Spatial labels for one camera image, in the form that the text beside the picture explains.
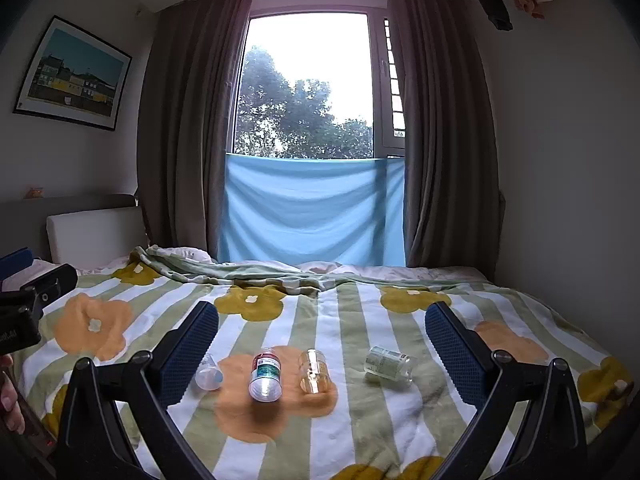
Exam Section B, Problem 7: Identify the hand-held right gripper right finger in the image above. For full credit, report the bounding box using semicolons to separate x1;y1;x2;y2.
424;301;590;480

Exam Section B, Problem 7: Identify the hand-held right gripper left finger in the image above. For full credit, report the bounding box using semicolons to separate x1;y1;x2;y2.
54;301;221;480

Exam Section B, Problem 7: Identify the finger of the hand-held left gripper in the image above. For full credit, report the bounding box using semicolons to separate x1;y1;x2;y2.
0;247;34;277
19;263;79;318

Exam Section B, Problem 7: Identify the clear amber glass cup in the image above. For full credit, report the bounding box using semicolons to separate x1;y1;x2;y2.
298;348;334;395

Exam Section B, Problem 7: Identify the person's left hand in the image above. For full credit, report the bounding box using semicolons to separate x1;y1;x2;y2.
0;354;26;436

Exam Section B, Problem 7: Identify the small clear bottle blue cap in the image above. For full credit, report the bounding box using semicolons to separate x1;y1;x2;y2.
195;353;224;392

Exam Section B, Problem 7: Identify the white cushion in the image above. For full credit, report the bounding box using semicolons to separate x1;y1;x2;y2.
46;205;149;267

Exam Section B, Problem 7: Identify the clear white labelled bottle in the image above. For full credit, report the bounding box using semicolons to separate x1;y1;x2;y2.
363;345;419;385

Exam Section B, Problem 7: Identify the red green labelled bottle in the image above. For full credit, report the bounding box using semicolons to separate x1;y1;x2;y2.
248;347;284;404

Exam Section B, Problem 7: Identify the grey bed headboard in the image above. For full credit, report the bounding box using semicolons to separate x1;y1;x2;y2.
0;193;147;263

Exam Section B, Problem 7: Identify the pink pillow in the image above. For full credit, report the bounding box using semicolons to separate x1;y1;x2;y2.
169;246;217;264

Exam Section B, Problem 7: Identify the green checked blanket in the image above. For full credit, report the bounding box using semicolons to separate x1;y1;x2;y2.
131;244;483;295

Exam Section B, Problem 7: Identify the flower print striped blanket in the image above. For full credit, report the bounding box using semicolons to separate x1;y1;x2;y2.
10;259;636;480

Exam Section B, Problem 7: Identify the blue cloth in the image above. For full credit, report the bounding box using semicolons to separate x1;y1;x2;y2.
217;153;407;267

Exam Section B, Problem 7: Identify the framed building picture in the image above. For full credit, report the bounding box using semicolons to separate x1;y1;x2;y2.
12;15;134;132

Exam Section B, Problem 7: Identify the grey curtain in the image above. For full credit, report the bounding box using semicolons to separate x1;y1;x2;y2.
389;0;507;283
140;0;257;262

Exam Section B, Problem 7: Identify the window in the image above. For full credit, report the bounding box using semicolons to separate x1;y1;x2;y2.
232;0;409;162

